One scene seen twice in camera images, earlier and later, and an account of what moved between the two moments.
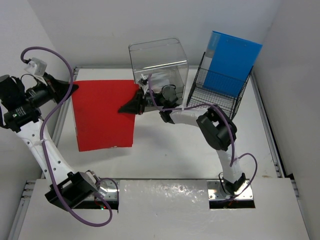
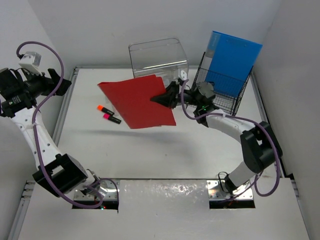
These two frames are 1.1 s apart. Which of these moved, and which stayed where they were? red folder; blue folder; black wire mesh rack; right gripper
Moved: right gripper; red folder
Stayed: black wire mesh rack; blue folder
